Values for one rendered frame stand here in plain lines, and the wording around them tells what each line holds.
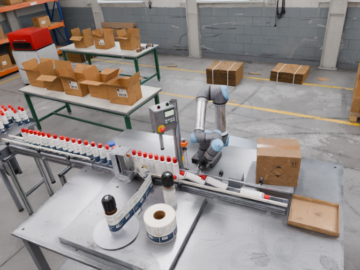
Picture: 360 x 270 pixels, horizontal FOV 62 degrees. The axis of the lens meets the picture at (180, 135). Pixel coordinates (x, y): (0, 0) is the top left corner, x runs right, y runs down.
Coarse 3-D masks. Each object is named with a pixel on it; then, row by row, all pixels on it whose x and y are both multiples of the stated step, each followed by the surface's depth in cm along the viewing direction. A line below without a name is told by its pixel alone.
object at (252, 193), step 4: (240, 192) 214; (244, 192) 213; (248, 192) 212; (252, 192) 211; (256, 192) 210; (260, 192) 210; (256, 196) 210; (260, 196) 208; (264, 196) 208; (268, 196) 208
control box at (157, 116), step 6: (168, 102) 221; (150, 108) 216; (156, 108) 214; (162, 108) 214; (168, 108) 215; (174, 108) 218; (150, 114) 219; (156, 114) 212; (162, 114) 214; (156, 120) 214; (162, 120) 217; (156, 126) 217; (162, 126) 219; (168, 126) 222; (174, 126) 225; (156, 132) 220
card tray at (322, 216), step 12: (300, 204) 210; (312, 204) 209; (324, 204) 208; (336, 204) 204; (300, 216) 201; (312, 216) 200; (324, 216) 199; (336, 216) 198; (312, 228) 190; (324, 228) 191; (336, 228) 190
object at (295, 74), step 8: (280, 64) 626; (288, 64) 622; (296, 64) 615; (272, 72) 599; (280, 72) 590; (288, 72) 583; (296, 72) 582; (304, 72) 578; (272, 80) 609; (280, 80) 599; (288, 80) 590; (296, 80) 581; (304, 80) 592
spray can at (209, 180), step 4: (204, 176) 224; (208, 176) 224; (204, 180) 225; (208, 180) 222; (212, 180) 221; (216, 180) 222; (212, 184) 222; (216, 184) 220; (220, 184) 220; (224, 184) 220; (220, 188) 220; (224, 188) 218
